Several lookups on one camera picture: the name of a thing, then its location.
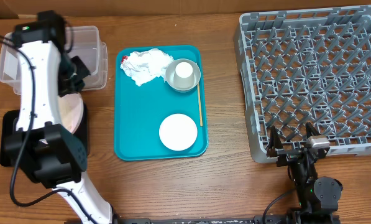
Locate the white paper napkin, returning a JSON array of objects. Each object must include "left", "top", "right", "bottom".
[{"left": 120, "top": 48, "right": 174, "bottom": 86}]

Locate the clear plastic storage bin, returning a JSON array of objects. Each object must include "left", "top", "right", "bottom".
[{"left": 0, "top": 26, "right": 108, "bottom": 95}]

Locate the large white plate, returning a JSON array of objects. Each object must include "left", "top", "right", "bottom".
[{"left": 39, "top": 92, "right": 85, "bottom": 144}]

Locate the grey dishwasher rack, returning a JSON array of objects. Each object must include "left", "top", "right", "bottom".
[{"left": 234, "top": 5, "right": 371, "bottom": 163}]

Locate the teal plastic serving tray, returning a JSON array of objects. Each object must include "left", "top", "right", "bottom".
[{"left": 114, "top": 47, "right": 208, "bottom": 161}]

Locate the red candy wrapper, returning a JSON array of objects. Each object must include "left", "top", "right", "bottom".
[{"left": 121, "top": 55, "right": 128, "bottom": 63}]

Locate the white paper cup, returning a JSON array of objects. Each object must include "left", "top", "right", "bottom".
[{"left": 173, "top": 62, "right": 194, "bottom": 89}]

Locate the wooden chopstick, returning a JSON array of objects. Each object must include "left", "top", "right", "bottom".
[{"left": 197, "top": 83, "right": 203, "bottom": 127}]

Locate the black plastic tray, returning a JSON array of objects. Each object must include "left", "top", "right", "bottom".
[{"left": 0, "top": 104, "right": 89, "bottom": 167}]

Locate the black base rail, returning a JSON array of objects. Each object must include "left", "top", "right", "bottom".
[{"left": 116, "top": 216, "right": 290, "bottom": 224}]

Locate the small white plate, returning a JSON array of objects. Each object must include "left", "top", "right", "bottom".
[{"left": 159, "top": 113, "right": 198, "bottom": 151}]

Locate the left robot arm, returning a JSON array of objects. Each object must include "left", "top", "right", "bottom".
[{"left": 4, "top": 11, "right": 118, "bottom": 223}]

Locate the grey bowl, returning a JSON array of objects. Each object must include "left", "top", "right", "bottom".
[{"left": 165, "top": 58, "right": 201, "bottom": 92}]

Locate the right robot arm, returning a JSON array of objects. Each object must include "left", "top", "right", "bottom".
[{"left": 262, "top": 123, "right": 343, "bottom": 224}]

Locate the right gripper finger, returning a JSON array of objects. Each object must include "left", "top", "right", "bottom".
[
  {"left": 267, "top": 125, "right": 283, "bottom": 151},
  {"left": 305, "top": 122, "right": 320, "bottom": 138}
]

